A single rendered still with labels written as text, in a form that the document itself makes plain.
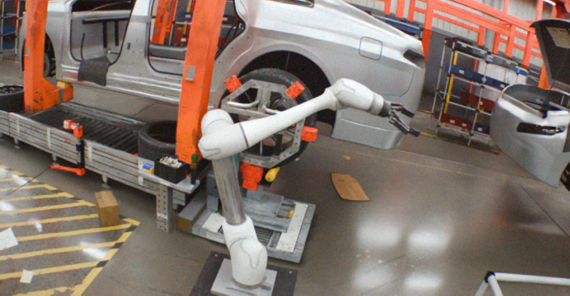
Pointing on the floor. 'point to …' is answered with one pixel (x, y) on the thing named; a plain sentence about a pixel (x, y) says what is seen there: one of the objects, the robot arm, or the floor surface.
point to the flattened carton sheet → (348, 187)
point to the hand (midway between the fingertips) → (414, 123)
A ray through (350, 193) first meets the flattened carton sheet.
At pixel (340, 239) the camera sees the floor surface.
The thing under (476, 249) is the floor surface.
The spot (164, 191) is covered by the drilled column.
